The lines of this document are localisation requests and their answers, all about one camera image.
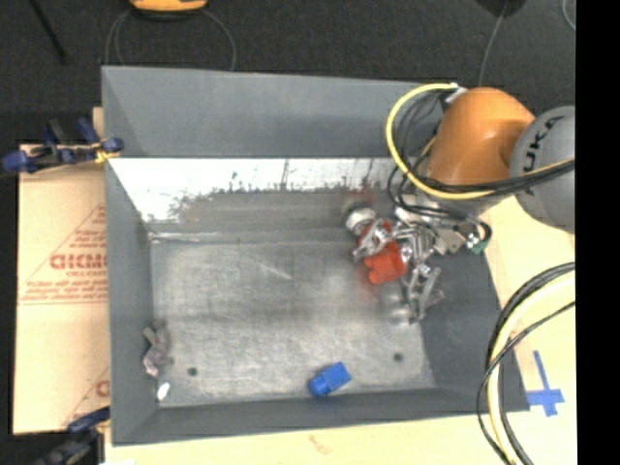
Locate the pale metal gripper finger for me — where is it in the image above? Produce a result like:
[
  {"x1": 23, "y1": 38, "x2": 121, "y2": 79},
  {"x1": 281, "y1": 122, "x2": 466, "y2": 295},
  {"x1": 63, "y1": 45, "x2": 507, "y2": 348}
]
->
[
  {"x1": 352, "y1": 220, "x2": 391, "y2": 263},
  {"x1": 400, "y1": 262, "x2": 444, "y2": 326}
]

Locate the red plastic toy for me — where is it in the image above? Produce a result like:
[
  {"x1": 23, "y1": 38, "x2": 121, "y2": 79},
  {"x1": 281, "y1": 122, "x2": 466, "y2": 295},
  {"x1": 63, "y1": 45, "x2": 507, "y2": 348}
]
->
[{"x1": 361, "y1": 220, "x2": 409, "y2": 286}]

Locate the grey white round object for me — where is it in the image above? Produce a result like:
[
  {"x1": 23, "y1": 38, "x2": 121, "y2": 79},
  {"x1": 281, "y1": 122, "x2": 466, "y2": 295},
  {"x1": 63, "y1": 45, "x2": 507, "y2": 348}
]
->
[{"x1": 343, "y1": 201, "x2": 379, "y2": 233}]

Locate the grey metal bin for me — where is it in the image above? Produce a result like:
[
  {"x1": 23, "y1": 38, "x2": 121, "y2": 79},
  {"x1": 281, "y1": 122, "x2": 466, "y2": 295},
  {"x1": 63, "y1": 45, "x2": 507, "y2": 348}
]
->
[{"x1": 100, "y1": 65, "x2": 530, "y2": 446}]

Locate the blue plastic block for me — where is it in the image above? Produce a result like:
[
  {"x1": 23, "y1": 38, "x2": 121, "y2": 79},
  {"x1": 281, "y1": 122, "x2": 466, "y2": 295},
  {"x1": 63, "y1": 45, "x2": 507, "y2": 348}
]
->
[{"x1": 306, "y1": 360, "x2": 354, "y2": 398}]

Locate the grey purple crumpled object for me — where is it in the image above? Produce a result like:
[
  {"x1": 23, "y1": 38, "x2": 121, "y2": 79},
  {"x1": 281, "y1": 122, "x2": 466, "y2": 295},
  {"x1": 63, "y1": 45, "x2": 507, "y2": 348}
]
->
[{"x1": 141, "y1": 319, "x2": 174, "y2": 378}]

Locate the brown cardboard board red print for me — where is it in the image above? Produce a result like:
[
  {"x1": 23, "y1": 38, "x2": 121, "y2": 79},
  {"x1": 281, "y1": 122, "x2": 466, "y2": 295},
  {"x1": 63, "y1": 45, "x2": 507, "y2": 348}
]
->
[{"x1": 11, "y1": 106, "x2": 113, "y2": 436}]

